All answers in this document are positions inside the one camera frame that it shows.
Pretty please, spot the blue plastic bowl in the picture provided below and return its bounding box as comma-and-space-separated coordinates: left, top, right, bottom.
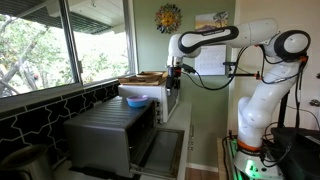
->
127, 99, 149, 109

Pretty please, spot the black equipment box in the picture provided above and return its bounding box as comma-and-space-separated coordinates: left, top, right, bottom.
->
270, 126, 320, 180

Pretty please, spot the silver toaster oven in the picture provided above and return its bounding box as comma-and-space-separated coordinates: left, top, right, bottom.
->
63, 95, 160, 179

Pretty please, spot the white microwave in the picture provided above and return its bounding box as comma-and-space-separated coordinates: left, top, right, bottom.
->
117, 78, 180, 124

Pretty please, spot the white wall calendar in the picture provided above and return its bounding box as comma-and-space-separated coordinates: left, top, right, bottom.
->
194, 44, 228, 76

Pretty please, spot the black clamp bar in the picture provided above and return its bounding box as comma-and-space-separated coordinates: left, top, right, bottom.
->
222, 60, 262, 80

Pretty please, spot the purple plastic bowl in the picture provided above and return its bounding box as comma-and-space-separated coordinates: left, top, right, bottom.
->
126, 94, 150, 104

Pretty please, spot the grey window frame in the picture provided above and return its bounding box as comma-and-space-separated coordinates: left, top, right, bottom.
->
0, 0, 139, 101

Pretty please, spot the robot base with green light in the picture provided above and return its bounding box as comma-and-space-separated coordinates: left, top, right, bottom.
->
232, 150, 285, 180

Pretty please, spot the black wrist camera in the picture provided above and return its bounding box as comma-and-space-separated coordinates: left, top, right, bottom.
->
180, 63, 198, 75

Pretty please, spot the black upright pole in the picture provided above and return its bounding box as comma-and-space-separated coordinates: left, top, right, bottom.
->
277, 89, 291, 129

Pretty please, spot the glass toaster oven door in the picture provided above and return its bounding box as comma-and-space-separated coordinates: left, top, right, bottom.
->
129, 128, 185, 180

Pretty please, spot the colourful sun wall ornament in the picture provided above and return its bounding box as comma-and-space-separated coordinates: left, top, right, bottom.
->
154, 3, 183, 35

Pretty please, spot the wooden bowl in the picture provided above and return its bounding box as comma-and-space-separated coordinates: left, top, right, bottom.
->
135, 70, 164, 80

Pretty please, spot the metal pot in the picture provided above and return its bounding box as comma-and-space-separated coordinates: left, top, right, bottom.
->
0, 144, 54, 180

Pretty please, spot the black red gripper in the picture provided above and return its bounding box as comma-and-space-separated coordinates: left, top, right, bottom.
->
165, 66, 183, 98

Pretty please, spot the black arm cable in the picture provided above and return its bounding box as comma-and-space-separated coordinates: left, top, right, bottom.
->
181, 45, 251, 92

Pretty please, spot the landscape wall picture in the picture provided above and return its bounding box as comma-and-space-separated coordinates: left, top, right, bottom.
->
194, 11, 230, 33

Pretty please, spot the wooden serving tray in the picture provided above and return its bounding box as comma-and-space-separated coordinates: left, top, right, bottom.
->
118, 70, 168, 87

